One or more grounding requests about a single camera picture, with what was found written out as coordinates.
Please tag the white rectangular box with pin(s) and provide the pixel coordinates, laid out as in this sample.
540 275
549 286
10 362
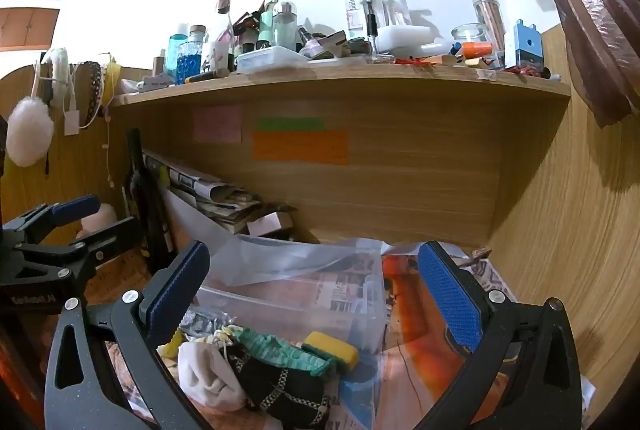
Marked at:
402 39

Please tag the clear lidded plastic box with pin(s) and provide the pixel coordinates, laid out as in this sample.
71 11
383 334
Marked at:
270 60

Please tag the brown curtain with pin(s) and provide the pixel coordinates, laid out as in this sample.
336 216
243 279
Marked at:
590 20

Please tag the tall clear copper-filled tube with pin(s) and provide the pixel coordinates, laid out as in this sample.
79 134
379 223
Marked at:
488 17

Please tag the green sticky note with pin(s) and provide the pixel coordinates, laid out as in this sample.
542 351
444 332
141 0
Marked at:
290 124

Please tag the orange white tube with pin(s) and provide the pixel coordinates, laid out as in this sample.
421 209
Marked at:
474 50

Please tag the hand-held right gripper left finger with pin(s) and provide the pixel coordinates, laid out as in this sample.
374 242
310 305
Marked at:
180 290

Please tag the yellow green sponge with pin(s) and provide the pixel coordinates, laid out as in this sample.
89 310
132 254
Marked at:
332 347

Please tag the orange sticky note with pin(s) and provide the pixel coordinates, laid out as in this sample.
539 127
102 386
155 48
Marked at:
300 147

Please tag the light blue plastic bottle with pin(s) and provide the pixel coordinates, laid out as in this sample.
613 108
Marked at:
176 47

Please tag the white fluffy pompom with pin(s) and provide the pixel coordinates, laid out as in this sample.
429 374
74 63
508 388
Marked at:
29 132

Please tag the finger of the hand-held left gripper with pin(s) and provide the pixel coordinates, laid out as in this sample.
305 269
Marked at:
115 237
75 208

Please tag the clear plastic storage bin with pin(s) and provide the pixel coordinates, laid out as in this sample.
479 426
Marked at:
300 310

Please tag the large clear pump bottle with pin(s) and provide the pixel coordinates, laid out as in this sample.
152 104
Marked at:
361 7

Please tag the white printed mug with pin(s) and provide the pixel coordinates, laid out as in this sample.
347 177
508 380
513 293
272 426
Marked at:
215 56

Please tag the mint green pump bottle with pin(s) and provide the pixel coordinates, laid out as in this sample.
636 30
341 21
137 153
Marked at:
270 20

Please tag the wooden wall cabinet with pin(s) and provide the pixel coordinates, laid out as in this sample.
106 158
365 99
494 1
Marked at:
25 26

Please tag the white sock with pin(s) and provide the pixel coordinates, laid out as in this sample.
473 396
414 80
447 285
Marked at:
205 375

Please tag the orange printed paper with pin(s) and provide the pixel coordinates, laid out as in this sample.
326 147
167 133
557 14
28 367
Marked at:
410 315

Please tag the dark patterned headband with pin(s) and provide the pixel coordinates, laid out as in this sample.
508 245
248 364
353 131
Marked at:
93 85

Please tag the black white printed packet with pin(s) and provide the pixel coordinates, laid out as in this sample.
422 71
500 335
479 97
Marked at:
202 321

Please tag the small black-capped bottle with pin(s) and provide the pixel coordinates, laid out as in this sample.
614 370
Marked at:
370 41

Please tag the black patterned cloth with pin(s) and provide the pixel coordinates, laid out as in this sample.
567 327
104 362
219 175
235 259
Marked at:
280 397

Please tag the yellow headband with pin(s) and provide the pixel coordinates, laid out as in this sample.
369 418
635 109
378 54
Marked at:
113 75

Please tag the yellow cloth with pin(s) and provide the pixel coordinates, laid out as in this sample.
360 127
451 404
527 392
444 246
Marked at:
172 345

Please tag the white fluffy headband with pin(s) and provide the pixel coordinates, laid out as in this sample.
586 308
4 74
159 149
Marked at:
60 70

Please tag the dark glass bottle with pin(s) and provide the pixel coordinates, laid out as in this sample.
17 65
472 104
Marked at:
140 195

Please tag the small white cardboard box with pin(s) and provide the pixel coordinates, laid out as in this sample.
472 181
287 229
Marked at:
270 222

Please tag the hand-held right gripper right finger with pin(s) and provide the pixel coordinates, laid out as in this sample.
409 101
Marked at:
450 300

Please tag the pale pink soft pad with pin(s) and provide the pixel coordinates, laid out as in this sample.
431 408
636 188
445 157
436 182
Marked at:
102 212

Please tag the green knitted sock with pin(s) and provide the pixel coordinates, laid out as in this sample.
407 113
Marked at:
280 350

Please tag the white charger plug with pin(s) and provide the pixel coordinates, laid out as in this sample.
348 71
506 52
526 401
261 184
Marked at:
72 121

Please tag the round glass jar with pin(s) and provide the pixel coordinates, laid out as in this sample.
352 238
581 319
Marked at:
470 37

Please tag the wooden shelf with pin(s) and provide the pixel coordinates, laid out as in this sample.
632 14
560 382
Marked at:
400 85

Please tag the pink sticky note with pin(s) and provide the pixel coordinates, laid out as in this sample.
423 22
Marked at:
217 125

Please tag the black marker pen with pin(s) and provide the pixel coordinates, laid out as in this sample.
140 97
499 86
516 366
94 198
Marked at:
206 76

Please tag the clear bottle with brown cap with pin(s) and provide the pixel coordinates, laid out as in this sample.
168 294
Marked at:
223 17

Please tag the clear glass bottle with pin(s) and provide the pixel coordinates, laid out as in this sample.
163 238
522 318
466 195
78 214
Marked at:
285 30

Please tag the blue liquid glass bottle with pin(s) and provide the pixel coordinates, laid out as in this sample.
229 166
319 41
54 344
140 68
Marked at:
189 62

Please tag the pile of newspapers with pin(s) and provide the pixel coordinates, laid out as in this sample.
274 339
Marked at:
215 200

